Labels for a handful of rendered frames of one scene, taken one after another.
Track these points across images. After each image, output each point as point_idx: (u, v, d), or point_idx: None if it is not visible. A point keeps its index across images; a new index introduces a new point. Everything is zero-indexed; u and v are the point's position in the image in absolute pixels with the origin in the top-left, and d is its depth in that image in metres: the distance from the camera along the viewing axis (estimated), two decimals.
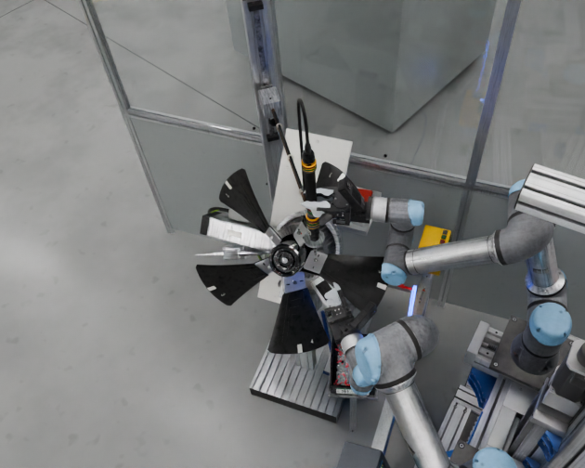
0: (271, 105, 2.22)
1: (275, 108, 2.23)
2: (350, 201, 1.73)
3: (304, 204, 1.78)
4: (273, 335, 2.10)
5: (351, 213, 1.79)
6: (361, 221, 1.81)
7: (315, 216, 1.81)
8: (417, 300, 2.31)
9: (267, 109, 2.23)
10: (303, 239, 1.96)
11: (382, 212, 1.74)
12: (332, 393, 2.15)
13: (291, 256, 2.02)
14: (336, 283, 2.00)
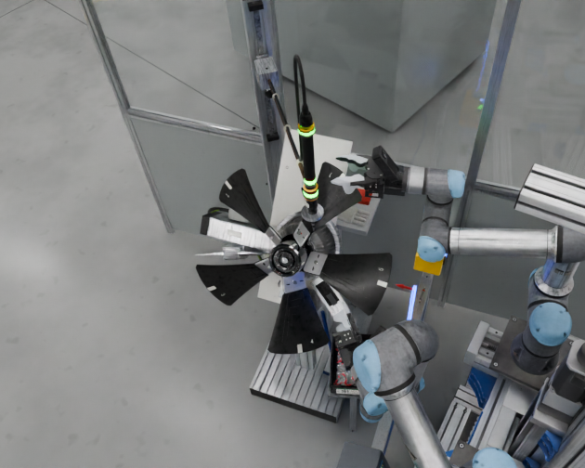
0: (267, 75, 2.11)
1: (271, 78, 2.13)
2: (385, 170, 1.61)
3: (335, 182, 1.64)
4: (273, 335, 2.10)
5: (385, 185, 1.67)
6: (396, 193, 1.69)
7: (347, 193, 1.68)
8: (417, 300, 2.31)
9: (264, 79, 2.12)
10: (300, 213, 1.85)
11: (419, 182, 1.61)
12: (332, 393, 2.15)
13: (291, 256, 2.02)
14: (336, 284, 2.00)
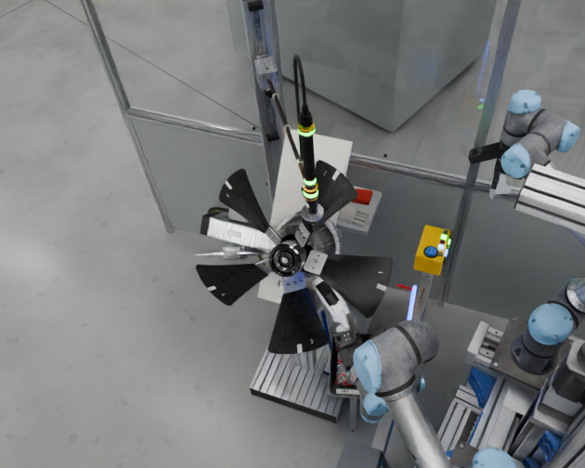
0: (267, 75, 2.11)
1: (271, 78, 2.13)
2: (488, 157, 1.72)
3: (490, 197, 1.80)
4: (212, 266, 2.13)
5: None
6: None
7: (509, 192, 1.76)
8: (417, 300, 2.31)
9: (264, 79, 2.12)
10: (300, 213, 1.85)
11: (505, 136, 1.63)
12: (332, 393, 2.15)
13: (290, 266, 2.03)
14: (282, 312, 2.09)
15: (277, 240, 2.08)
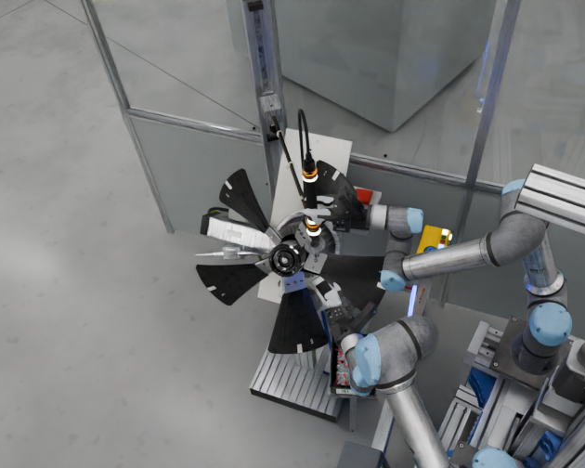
0: (272, 112, 2.25)
1: (276, 115, 2.26)
2: (350, 208, 1.76)
3: (305, 212, 1.81)
4: (212, 266, 2.13)
5: (351, 220, 1.82)
6: (361, 228, 1.84)
7: (316, 224, 1.84)
8: (417, 300, 2.31)
9: (268, 116, 2.25)
10: (304, 245, 1.98)
11: (381, 219, 1.77)
12: (332, 393, 2.15)
13: (290, 266, 2.03)
14: (282, 312, 2.09)
15: (277, 240, 2.08)
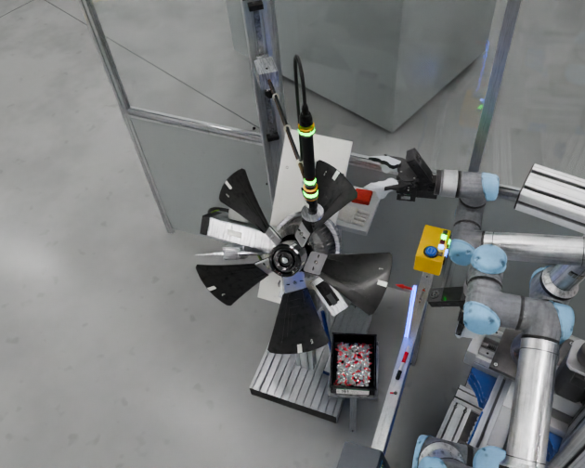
0: (267, 75, 2.11)
1: (271, 78, 2.13)
2: (419, 174, 1.59)
3: (369, 188, 1.62)
4: (212, 266, 2.13)
5: (417, 188, 1.65)
6: (428, 197, 1.67)
7: (380, 198, 1.66)
8: (417, 300, 2.31)
9: (264, 79, 2.12)
10: (300, 213, 1.85)
11: (453, 186, 1.60)
12: (332, 393, 2.15)
13: (290, 266, 2.03)
14: (282, 312, 2.09)
15: (277, 240, 2.08)
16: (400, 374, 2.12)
